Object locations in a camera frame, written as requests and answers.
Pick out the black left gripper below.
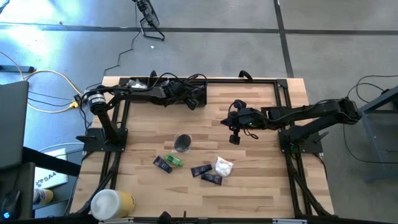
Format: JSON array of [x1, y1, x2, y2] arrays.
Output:
[[154, 81, 206, 111]]

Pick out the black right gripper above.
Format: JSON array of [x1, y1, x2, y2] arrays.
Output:
[[220, 104, 268, 146]]

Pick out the dark blue travel tube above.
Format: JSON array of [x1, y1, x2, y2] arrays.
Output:
[[190, 164, 213, 178], [200, 172, 223, 187], [152, 156, 174, 174]]

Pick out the green travel bottle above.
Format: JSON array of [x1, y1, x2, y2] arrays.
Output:
[[164, 153, 184, 168]]

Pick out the cotton balls in clear bag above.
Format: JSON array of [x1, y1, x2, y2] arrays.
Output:
[[213, 155, 234, 178]]

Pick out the black puff in clear bag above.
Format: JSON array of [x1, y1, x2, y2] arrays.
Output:
[[172, 133, 193, 153]]

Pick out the black floor fan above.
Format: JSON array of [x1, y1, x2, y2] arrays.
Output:
[[132, 0, 165, 42]]

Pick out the white tape strip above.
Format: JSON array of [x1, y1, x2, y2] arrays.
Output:
[[272, 218, 308, 224], [99, 217, 134, 224]]

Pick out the yellow wipes canister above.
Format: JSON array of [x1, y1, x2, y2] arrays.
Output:
[[90, 189, 136, 222]]

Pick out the grey metal desk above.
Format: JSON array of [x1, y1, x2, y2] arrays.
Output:
[[353, 85, 398, 183]]

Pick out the white cardboard box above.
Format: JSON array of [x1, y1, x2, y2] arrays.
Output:
[[33, 148, 69, 190]]

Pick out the yellow white bottle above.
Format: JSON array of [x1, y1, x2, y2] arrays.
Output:
[[32, 187, 54, 206]]

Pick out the black floor bar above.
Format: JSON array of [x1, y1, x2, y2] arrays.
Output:
[[0, 64, 35, 74]]

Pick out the dark grey flat panel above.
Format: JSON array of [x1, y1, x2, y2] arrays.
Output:
[[0, 80, 30, 170]]

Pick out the black desk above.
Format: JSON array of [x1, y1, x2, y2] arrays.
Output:
[[0, 146, 82, 222]]

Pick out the black computer mouse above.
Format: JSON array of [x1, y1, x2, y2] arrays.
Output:
[[1, 189, 22, 220]]

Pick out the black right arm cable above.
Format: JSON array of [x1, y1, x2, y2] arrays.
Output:
[[228, 99, 259, 140]]

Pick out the black aluminium table frame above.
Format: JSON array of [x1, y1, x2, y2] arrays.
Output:
[[63, 76, 335, 223]]

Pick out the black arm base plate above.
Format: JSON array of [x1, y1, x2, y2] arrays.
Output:
[[278, 129, 324, 154], [82, 127, 129, 152]]

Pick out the black fan power cable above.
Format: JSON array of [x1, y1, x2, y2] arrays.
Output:
[[83, 2, 142, 91]]

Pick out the white cable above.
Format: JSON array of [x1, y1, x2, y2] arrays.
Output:
[[39, 142, 85, 153]]

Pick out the black floor cable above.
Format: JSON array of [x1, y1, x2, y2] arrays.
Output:
[[345, 74, 398, 103], [343, 123, 398, 165]]

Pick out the yellow extension cable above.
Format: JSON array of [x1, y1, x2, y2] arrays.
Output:
[[0, 51, 83, 114]]

